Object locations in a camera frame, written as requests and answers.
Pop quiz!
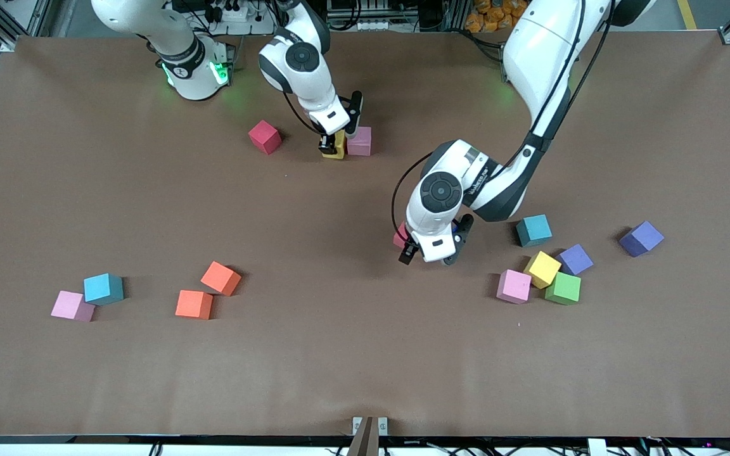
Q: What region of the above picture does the white power strip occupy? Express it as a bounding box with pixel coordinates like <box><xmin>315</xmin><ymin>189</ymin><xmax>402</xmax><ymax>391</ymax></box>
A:
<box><xmin>205</xmin><ymin>0</ymin><xmax>258</xmax><ymax>23</ymax></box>

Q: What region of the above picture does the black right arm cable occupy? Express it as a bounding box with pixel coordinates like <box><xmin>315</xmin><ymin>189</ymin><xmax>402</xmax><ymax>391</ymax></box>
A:
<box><xmin>283</xmin><ymin>91</ymin><xmax>325</xmax><ymax>135</ymax></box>

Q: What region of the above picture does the orange foam cube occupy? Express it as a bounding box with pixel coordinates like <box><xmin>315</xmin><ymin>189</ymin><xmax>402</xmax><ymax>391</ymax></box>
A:
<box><xmin>200</xmin><ymin>261</ymin><xmax>242</xmax><ymax>297</ymax></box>
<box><xmin>175</xmin><ymin>290</ymin><xmax>214</xmax><ymax>320</ymax></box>

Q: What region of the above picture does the yellow foam cube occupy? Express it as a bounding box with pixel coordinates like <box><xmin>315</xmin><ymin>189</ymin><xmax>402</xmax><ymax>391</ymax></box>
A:
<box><xmin>524</xmin><ymin>251</ymin><xmax>562</xmax><ymax>289</ymax></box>
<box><xmin>324</xmin><ymin>130</ymin><xmax>347</xmax><ymax>160</ymax></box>

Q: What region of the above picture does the brown mounting bar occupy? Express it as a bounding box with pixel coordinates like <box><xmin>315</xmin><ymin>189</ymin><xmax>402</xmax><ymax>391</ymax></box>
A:
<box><xmin>347</xmin><ymin>417</ymin><xmax>380</xmax><ymax>456</ymax></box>

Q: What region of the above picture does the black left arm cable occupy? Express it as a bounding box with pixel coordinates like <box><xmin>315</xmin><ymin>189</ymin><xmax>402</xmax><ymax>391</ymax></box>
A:
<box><xmin>392</xmin><ymin>152</ymin><xmax>434</xmax><ymax>230</ymax></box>

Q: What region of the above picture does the pink foam cube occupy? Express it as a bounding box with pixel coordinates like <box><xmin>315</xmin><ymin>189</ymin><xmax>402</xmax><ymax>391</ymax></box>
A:
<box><xmin>347</xmin><ymin>127</ymin><xmax>373</xmax><ymax>156</ymax></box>
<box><xmin>51</xmin><ymin>291</ymin><xmax>96</xmax><ymax>322</ymax></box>
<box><xmin>497</xmin><ymin>269</ymin><xmax>532</xmax><ymax>305</ymax></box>

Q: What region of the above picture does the cyan foam cube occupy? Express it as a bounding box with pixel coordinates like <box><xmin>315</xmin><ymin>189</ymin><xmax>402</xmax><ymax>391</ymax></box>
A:
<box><xmin>84</xmin><ymin>273</ymin><xmax>124</xmax><ymax>307</ymax></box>
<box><xmin>516</xmin><ymin>214</ymin><xmax>553</xmax><ymax>248</ymax></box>

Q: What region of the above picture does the purple foam cube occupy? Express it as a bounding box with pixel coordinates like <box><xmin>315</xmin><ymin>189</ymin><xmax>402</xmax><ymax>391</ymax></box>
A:
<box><xmin>558</xmin><ymin>244</ymin><xmax>594</xmax><ymax>276</ymax></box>
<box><xmin>618</xmin><ymin>220</ymin><xmax>665</xmax><ymax>258</ymax></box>

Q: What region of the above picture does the small metal table bracket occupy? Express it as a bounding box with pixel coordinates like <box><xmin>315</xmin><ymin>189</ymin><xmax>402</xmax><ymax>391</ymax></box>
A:
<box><xmin>352</xmin><ymin>416</ymin><xmax>388</xmax><ymax>436</ymax></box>

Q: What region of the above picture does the green foam cube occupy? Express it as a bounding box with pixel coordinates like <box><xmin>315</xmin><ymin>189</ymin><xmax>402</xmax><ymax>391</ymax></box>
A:
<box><xmin>544</xmin><ymin>272</ymin><xmax>582</xmax><ymax>306</ymax></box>

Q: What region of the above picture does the brown paper table cover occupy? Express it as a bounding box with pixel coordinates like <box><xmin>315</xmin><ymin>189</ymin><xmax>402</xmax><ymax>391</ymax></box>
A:
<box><xmin>0</xmin><ymin>32</ymin><xmax>730</xmax><ymax>438</ymax></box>

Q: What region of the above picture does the white rack device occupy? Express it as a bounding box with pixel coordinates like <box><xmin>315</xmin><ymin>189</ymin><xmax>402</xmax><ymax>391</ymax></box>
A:
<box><xmin>330</xmin><ymin>0</ymin><xmax>404</xmax><ymax>32</ymax></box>

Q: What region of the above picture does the pile of orange fruits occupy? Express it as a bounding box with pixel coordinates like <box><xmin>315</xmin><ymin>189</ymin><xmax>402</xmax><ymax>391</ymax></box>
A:
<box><xmin>466</xmin><ymin>0</ymin><xmax>525</xmax><ymax>34</ymax></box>

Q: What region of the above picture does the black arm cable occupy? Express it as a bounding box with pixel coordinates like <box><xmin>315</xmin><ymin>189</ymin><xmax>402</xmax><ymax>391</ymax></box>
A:
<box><xmin>392</xmin><ymin>152</ymin><xmax>434</xmax><ymax>230</ymax></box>
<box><xmin>283</xmin><ymin>91</ymin><xmax>325</xmax><ymax>135</ymax></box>

